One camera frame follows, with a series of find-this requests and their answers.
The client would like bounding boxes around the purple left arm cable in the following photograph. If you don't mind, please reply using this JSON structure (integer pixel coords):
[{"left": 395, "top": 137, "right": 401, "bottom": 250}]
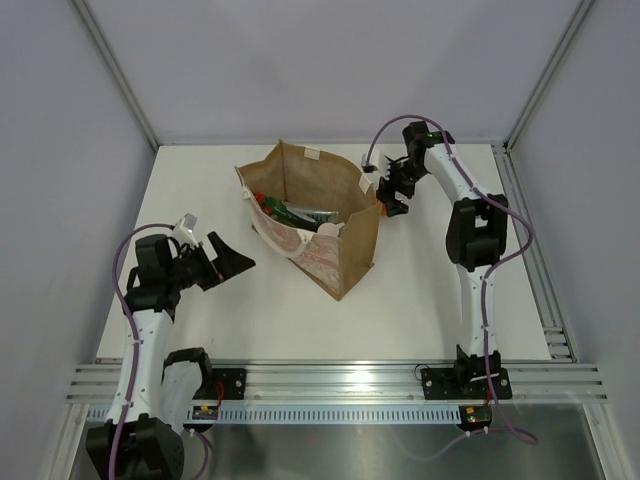
[{"left": 108, "top": 223, "right": 211, "bottom": 480}]

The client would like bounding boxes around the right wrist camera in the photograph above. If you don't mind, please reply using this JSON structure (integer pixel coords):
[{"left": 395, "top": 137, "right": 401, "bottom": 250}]
[{"left": 361, "top": 150, "right": 405, "bottom": 176}]

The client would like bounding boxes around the aluminium rail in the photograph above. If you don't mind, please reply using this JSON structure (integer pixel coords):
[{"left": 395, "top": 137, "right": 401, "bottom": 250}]
[
  {"left": 65, "top": 362, "right": 608, "bottom": 404},
  {"left": 491, "top": 143, "right": 579, "bottom": 363}
]

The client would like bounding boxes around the brown canvas tote bag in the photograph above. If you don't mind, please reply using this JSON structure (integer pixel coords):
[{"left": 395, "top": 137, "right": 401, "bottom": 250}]
[{"left": 236, "top": 141, "right": 381, "bottom": 300}]

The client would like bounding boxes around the aluminium frame post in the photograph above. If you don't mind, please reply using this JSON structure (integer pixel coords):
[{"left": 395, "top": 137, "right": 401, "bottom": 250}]
[
  {"left": 503, "top": 0, "right": 597, "bottom": 153},
  {"left": 69, "top": 0, "right": 161, "bottom": 153}
]

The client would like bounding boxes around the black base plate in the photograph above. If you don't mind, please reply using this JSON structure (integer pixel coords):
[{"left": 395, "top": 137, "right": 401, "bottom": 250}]
[
  {"left": 420, "top": 367, "right": 513, "bottom": 401},
  {"left": 203, "top": 367, "right": 247, "bottom": 401}
]

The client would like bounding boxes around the green dish soap bottle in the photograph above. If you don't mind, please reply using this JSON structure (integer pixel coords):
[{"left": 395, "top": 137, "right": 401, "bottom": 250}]
[{"left": 254, "top": 192, "right": 319, "bottom": 232}]

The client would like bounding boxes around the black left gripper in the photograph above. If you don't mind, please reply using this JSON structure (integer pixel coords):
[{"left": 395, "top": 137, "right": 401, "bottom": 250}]
[{"left": 166, "top": 232, "right": 254, "bottom": 291}]

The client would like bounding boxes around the right aluminium frame post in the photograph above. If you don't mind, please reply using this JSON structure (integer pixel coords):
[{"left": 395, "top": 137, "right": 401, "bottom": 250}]
[{"left": 503, "top": 0, "right": 597, "bottom": 153}]

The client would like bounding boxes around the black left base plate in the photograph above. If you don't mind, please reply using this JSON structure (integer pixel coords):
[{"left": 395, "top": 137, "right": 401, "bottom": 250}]
[{"left": 203, "top": 367, "right": 247, "bottom": 401}]

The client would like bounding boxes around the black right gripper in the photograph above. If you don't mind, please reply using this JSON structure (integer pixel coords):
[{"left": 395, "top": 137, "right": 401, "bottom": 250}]
[{"left": 375, "top": 156, "right": 428, "bottom": 218}]

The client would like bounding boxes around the aluminium front rail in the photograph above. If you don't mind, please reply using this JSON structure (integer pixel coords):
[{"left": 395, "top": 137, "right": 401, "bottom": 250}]
[{"left": 65, "top": 362, "right": 608, "bottom": 404}]

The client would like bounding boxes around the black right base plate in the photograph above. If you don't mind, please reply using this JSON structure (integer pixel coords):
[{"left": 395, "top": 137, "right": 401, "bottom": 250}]
[{"left": 420, "top": 367, "right": 513, "bottom": 401}]

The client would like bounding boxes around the white slotted cable duct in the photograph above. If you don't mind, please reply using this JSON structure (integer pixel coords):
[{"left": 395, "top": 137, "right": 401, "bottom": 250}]
[{"left": 87, "top": 403, "right": 464, "bottom": 425}]

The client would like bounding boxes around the left aluminium frame post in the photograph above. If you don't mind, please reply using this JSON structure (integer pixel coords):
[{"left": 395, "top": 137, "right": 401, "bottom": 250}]
[{"left": 69, "top": 0, "right": 161, "bottom": 153}]

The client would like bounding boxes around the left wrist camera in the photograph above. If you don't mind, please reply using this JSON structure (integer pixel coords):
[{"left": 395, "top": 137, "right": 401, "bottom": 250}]
[{"left": 172, "top": 213, "right": 199, "bottom": 247}]

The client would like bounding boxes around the right side aluminium rail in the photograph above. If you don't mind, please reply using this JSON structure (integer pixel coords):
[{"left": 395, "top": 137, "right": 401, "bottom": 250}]
[{"left": 491, "top": 143, "right": 579, "bottom": 363}]

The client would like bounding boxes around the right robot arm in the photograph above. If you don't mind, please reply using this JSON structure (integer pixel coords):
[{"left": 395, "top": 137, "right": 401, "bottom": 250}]
[{"left": 376, "top": 115, "right": 511, "bottom": 401}]

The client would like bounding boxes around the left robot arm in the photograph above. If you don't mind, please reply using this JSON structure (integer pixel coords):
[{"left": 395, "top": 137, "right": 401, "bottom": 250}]
[{"left": 86, "top": 232, "right": 255, "bottom": 479}]

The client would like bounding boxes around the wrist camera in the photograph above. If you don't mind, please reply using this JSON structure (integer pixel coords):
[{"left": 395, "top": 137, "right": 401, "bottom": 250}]
[
  {"left": 172, "top": 213, "right": 199, "bottom": 247},
  {"left": 361, "top": 150, "right": 405, "bottom": 176}
]

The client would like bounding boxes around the beige pump bottle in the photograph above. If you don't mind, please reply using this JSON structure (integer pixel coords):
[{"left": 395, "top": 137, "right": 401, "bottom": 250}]
[{"left": 317, "top": 222, "right": 344, "bottom": 237}]

